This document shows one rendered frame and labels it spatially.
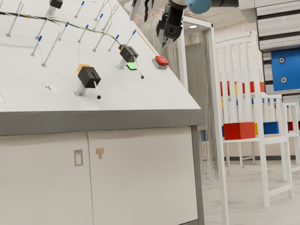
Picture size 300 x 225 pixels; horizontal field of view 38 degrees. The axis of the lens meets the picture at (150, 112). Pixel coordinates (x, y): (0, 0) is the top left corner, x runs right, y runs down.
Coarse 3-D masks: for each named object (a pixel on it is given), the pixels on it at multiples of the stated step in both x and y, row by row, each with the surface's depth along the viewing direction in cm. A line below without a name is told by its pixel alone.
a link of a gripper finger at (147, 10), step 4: (144, 0) 172; (148, 0) 170; (140, 4) 174; (144, 4) 173; (148, 4) 170; (140, 8) 175; (144, 8) 174; (148, 8) 171; (144, 12) 174; (148, 12) 172; (148, 16) 173; (144, 20) 174
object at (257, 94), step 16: (256, 32) 433; (240, 48) 500; (256, 48) 430; (256, 64) 427; (256, 80) 427; (256, 96) 427; (272, 96) 447; (288, 144) 466; (288, 160) 463; (288, 176) 463; (272, 192) 429; (288, 192) 464
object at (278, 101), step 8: (264, 104) 651; (280, 104) 621; (288, 104) 641; (280, 112) 618; (296, 112) 660; (224, 120) 741; (280, 120) 617; (296, 120) 658; (280, 128) 617; (296, 128) 658; (256, 136) 644; (280, 136) 617; (288, 136) 631; (296, 136) 658; (280, 144) 617; (296, 144) 658; (208, 168) 697; (296, 168) 642
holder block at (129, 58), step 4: (124, 48) 174; (128, 48) 175; (132, 48) 177; (120, 52) 176; (124, 52) 175; (128, 52) 173; (132, 52) 174; (136, 52) 176; (124, 56) 175; (128, 56) 174; (132, 56) 173; (136, 56) 175; (128, 60) 174; (132, 60) 175
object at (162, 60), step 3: (156, 57) 197; (159, 57) 197; (162, 57) 199; (159, 60) 195; (162, 60) 196; (165, 60) 198; (159, 63) 197; (162, 63) 195; (165, 63) 196; (168, 63) 198
